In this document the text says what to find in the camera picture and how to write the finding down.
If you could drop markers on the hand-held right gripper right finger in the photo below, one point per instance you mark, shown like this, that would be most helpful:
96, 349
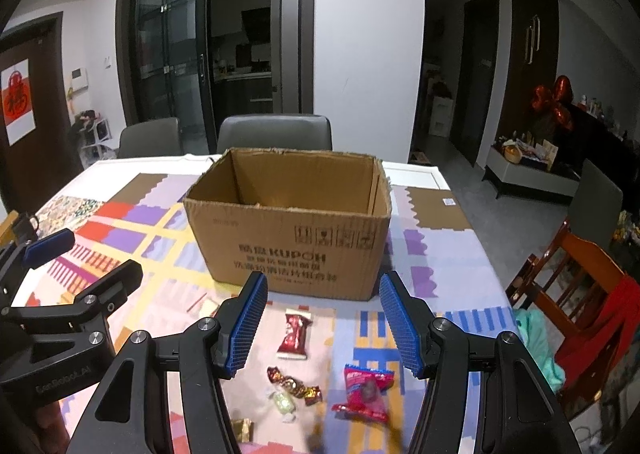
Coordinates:
400, 329

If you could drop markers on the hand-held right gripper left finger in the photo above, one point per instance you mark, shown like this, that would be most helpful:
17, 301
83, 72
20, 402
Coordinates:
245, 329

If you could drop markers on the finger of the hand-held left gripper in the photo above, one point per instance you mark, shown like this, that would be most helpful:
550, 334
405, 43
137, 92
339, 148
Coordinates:
112, 284
47, 246

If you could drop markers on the pink snack packet blue edge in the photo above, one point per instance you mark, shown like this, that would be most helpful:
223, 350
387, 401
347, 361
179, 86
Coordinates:
365, 391

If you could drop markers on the brown cardboard box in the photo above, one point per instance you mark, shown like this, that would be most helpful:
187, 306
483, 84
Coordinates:
280, 244

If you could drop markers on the red candy packet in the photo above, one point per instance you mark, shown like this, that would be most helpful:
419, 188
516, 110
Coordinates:
294, 336

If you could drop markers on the colourful patterned tablecloth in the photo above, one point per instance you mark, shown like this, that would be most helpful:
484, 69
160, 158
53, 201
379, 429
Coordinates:
150, 234

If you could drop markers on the dark brown twisted candy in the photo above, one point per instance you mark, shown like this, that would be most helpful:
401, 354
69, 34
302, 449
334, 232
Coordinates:
295, 385

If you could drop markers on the green white wrapped candy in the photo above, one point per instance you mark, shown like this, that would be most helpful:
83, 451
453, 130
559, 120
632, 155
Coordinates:
281, 404

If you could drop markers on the gold wrapped candy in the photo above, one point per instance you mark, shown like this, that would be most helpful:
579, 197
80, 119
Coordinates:
243, 430

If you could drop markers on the white shelf rack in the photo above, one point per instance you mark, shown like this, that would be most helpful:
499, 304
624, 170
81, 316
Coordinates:
95, 136

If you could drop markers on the brown entrance door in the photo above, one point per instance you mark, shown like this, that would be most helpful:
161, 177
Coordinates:
50, 124

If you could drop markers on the teal cloth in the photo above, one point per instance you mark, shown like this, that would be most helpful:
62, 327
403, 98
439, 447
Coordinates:
537, 349

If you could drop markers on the red and white door poster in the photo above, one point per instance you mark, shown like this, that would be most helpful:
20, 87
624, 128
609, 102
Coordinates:
17, 101

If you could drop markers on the grey upholstered chair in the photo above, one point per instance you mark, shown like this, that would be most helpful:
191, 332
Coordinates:
275, 131
150, 136
595, 204

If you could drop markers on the white table cover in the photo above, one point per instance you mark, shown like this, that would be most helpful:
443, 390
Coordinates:
425, 178

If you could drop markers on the wooden chair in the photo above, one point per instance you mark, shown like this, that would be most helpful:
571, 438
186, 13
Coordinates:
585, 274

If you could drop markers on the low grey sideboard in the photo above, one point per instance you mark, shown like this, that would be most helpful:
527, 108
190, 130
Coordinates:
530, 176

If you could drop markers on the red cloth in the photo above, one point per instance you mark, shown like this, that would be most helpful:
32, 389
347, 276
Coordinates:
610, 329

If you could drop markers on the white storage box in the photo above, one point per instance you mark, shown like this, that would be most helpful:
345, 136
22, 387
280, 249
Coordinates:
442, 115

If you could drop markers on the glass sliding door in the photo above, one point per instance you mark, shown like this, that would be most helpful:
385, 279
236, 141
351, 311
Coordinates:
165, 49

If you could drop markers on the dark room door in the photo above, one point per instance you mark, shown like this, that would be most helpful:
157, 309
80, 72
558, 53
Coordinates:
475, 79

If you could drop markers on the red foil balloons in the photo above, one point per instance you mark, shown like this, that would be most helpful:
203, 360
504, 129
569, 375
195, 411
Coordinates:
555, 101

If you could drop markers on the grey refrigerator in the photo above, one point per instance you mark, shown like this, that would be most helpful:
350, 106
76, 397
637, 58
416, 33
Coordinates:
290, 34

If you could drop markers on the white wall intercom panel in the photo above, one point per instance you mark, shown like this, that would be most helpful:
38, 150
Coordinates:
79, 79

